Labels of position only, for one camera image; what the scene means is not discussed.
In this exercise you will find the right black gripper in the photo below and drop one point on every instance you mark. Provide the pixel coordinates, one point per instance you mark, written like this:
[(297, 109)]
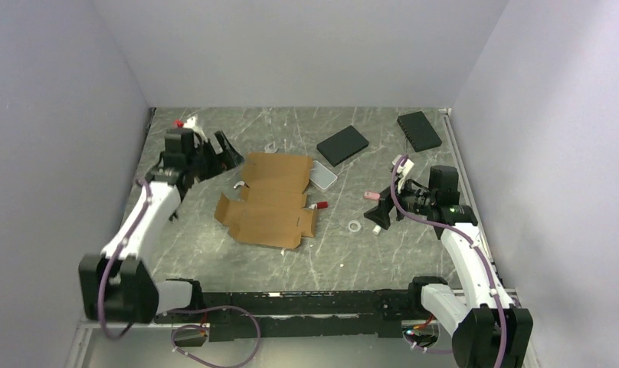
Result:
[(380, 214)]

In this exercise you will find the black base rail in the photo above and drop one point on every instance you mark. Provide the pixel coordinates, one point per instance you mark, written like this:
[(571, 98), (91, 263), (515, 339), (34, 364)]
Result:
[(229, 316)]

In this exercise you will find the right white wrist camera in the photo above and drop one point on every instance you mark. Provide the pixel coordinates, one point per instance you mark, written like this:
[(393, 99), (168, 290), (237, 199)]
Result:
[(402, 172)]

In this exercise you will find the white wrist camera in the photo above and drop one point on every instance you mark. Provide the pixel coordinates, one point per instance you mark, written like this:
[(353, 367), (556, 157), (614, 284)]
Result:
[(192, 124), (402, 172)]

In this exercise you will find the silver open-end wrench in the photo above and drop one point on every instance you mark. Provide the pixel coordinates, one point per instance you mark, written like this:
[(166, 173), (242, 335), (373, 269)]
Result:
[(269, 148)]

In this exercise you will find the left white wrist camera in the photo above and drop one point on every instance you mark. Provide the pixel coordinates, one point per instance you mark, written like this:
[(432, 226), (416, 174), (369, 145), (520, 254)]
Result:
[(192, 124)]

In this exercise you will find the black flat network switch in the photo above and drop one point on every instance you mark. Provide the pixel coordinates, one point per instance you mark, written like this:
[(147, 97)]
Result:
[(342, 145)]

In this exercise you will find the brown cardboard box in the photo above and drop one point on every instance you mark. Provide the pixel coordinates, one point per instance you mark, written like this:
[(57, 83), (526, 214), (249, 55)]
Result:
[(272, 206)]

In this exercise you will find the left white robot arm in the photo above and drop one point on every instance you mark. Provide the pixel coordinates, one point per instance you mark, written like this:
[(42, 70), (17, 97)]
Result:
[(117, 284)]

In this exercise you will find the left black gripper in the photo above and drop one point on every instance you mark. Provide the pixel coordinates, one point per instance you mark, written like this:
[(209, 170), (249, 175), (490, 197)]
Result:
[(228, 159)]

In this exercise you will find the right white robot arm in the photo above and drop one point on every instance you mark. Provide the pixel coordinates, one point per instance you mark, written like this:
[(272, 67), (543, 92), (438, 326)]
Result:
[(487, 328)]

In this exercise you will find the clear tape roll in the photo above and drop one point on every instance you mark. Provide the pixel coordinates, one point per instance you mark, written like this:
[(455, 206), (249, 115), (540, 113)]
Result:
[(354, 226)]

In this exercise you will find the red capped small bottle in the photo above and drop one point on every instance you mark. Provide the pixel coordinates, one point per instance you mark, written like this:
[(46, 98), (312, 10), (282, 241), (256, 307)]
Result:
[(319, 205)]

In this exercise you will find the black ported switch box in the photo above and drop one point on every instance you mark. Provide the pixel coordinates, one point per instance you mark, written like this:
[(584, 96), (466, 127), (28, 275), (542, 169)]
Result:
[(418, 131)]

